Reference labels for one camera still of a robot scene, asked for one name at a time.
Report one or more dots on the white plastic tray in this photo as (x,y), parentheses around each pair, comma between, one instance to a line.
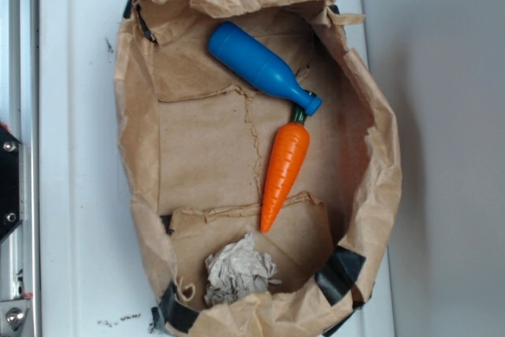
(92,277)

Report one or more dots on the blue plastic bottle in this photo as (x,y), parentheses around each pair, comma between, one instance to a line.
(259,66)

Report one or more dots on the orange toy carrot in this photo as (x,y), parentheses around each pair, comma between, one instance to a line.
(287,156)

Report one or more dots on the crumpled grey paper ball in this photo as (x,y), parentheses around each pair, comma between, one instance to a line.
(238,270)

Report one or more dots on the brown paper bag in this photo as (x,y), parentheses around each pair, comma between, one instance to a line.
(195,140)

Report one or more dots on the black bracket with screws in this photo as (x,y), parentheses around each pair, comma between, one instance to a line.
(11,182)

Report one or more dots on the metal frame rail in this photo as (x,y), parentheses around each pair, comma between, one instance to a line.
(20,263)

